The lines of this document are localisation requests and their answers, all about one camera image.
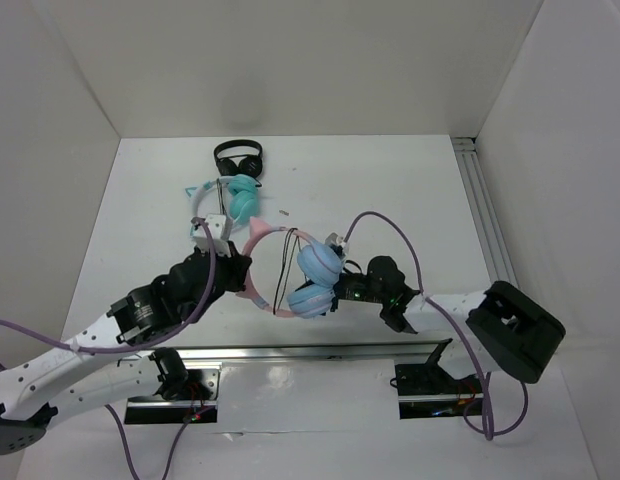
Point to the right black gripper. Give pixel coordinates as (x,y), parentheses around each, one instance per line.
(336,293)

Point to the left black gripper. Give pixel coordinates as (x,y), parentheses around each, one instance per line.
(236,264)

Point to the pink blue cat-ear headphones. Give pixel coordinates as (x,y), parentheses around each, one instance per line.
(318,262)

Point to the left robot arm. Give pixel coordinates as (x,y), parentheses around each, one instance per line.
(121,355)

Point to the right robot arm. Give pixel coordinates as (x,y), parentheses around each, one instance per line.
(505,328)

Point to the teal white cat-ear headphones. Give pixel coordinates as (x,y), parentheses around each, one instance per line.
(238,197)

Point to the black headphones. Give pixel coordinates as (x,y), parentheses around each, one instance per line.
(239,156)

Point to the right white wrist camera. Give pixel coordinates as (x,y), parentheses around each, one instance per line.
(338,245)

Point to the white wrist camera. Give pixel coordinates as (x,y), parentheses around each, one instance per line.
(338,245)
(213,229)

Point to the aluminium front rail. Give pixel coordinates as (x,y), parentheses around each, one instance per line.
(416,349)

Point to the aluminium rail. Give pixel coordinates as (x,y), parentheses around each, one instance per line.
(416,349)
(490,235)

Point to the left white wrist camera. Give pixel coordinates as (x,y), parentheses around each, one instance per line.
(213,229)

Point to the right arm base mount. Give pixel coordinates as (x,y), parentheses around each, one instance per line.
(427,391)

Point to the aluminium right rail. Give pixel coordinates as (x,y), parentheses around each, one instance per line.
(490,235)

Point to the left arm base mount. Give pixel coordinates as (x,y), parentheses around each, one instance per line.
(196,402)

